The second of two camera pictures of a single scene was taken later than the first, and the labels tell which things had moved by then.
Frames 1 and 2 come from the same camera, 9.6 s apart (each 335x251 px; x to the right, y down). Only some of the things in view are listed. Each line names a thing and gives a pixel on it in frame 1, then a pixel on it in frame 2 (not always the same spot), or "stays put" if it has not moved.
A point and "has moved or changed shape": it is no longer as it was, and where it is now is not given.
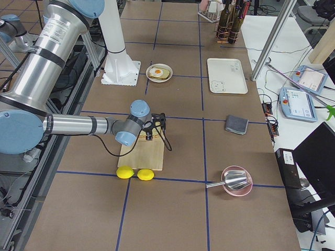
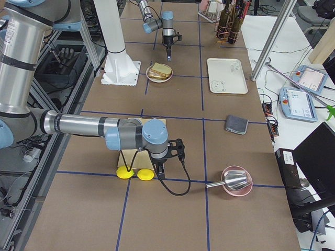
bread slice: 154,133 has moved or changed shape
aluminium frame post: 283,15 stays put
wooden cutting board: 147,155 stays put
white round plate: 160,65 stays put
